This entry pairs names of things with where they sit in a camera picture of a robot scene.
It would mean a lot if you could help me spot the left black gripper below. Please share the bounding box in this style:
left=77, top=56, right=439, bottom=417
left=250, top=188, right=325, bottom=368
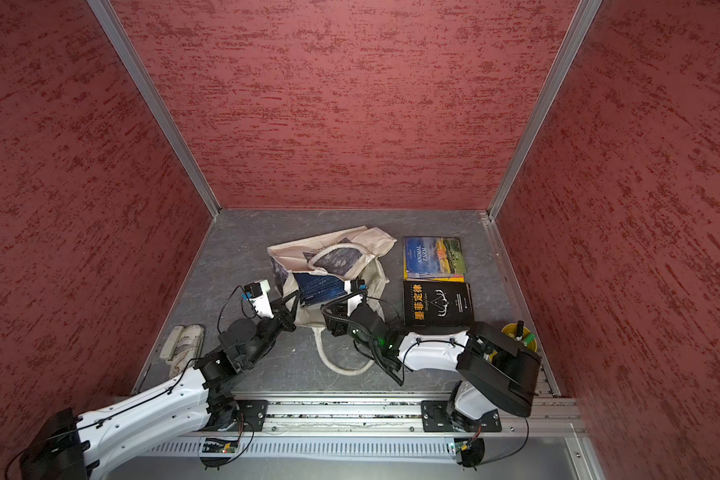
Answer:
left=243, top=290, right=301, bottom=368

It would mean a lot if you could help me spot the cream canvas tote bag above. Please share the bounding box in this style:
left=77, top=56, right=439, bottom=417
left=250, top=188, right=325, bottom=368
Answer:
left=267, top=226, right=396, bottom=377

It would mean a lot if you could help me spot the black book yellow chinese title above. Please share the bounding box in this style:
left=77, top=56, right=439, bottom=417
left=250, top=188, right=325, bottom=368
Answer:
left=403, top=280, right=475, bottom=328

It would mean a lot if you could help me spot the blue green landscape book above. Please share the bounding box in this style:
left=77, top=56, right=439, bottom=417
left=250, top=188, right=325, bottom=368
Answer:
left=403, top=236, right=467, bottom=278

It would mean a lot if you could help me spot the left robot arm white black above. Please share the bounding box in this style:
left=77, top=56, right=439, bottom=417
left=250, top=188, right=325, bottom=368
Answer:
left=12, top=293, right=299, bottom=479

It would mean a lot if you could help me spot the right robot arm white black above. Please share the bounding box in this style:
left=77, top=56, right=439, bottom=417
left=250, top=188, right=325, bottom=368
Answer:
left=320, top=299, right=541, bottom=433

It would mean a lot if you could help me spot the white rolled cloth object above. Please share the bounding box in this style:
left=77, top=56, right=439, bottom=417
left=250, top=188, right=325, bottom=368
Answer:
left=158, top=324, right=205, bottom=369

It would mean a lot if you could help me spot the yellow cup with batteries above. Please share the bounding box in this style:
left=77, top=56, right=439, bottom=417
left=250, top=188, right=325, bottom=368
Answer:
left=501, top=321, right=538, bottom=353

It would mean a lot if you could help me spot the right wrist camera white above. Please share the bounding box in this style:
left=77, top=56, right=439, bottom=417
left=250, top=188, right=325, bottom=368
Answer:
left=344, top=278, right=367, bottom=316

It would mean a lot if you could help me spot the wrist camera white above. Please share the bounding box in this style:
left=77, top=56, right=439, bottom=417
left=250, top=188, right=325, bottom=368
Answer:
left=243, top=280, right=274, bottom=319
left=344, top=278, right=367, bottom=316

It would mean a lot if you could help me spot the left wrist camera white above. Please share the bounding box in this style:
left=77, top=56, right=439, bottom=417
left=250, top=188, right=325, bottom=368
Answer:
left=243, top=280, right=274, bottom=319

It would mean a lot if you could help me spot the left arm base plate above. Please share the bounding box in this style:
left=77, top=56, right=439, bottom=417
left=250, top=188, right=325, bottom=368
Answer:
left=203, top=400, right=269, bottom=433

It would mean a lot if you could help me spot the left circuit board with wires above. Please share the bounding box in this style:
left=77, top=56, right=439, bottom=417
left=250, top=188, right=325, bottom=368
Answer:
left=199, top=438, right=241, bottom=468

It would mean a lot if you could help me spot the circuit board with wires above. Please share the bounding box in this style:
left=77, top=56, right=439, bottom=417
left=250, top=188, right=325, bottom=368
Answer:
left=448, top=438, right=485, bottom=468
left=199, top=438, right=241, bottom=468

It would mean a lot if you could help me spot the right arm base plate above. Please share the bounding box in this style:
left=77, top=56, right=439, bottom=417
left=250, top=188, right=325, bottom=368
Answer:
left=420, top=400, right=502, bottom=433

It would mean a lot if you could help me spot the right circuit board with wires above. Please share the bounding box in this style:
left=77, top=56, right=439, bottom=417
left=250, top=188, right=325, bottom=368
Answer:
left=448, top=438, right=485, bottom=468

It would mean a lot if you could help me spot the aluminium front rail frame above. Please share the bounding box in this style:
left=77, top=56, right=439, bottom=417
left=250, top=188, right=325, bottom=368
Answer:
left=140, top=393, right=604, bottom=479

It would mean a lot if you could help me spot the left corner aluminium post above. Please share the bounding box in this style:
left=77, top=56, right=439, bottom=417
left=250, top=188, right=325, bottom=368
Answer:
left=87, top=0, right=222, bottom=219

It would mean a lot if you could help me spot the corner aluminium post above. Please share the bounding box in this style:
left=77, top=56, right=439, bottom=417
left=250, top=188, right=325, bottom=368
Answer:
left=87, top=0, right=222, bottom=219
left=487, top=0, right=602, bottom=222

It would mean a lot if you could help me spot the right corner aluminium post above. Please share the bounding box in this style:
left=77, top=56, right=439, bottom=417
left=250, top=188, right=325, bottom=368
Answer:
left=487, top=0, right=602, bottom=222

